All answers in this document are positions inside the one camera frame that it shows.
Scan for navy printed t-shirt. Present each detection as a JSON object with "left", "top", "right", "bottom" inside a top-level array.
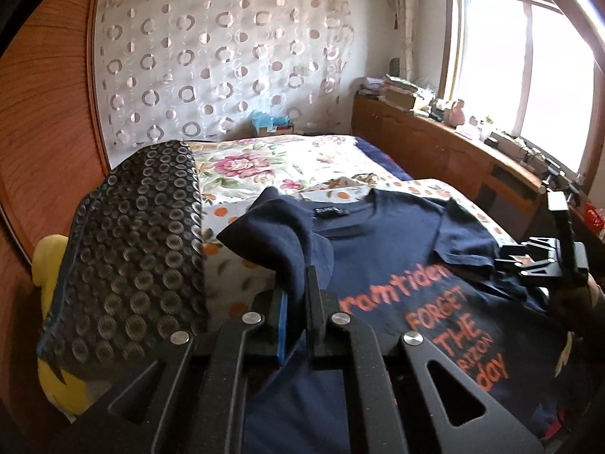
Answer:
[{"left": 219, "top": 188, "right": 567, "bottom": 438}]

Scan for wooden side cabinet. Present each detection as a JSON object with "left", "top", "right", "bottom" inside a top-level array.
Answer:
[{"left": 351, "top": 95, "right": 546, "bottom": 241}]

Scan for yellow plush toy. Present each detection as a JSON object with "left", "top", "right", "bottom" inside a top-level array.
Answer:
[{"left": 32, "top": 235, "right": 92, "bottom": 422}]

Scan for orange-print white bedsheet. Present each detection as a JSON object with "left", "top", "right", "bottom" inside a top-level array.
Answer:
[{"left": 202, "top": 178, "right": 515, "bottom": 327}]

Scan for black circle-patterned garment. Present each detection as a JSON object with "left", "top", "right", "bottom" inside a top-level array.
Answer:
[{"left": 37, "top": 140, "right": 209, "bottom": 381}]

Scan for pink figurine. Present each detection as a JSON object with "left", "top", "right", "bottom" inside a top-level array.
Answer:
[{"left": 447, "top": 100, "right": 465, "bottom": 127}]

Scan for window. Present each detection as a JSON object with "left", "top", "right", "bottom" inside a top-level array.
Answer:
[{"left": 440, "top": 0, "right": 604, "bottom": 190}]

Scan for stack of books and papers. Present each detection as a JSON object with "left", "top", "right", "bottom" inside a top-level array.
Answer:
[{"left": 357, "top": 74, "right": 435, "bottom": 111}]

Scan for wooden wardrobe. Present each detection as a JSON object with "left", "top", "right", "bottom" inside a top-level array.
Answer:
[{"left": 1, "top": 0, "right": 109, "bottom": 440}]

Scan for blue tissue box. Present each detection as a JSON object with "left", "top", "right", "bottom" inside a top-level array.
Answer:
[{"left": 249, "top": 111, "right": 294, "bottom": 136}]

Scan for circle-patterned sheer curtain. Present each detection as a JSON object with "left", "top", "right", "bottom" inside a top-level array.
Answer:
[{"left": 95, "top": 0, "right": 355, "bottom": 153}]

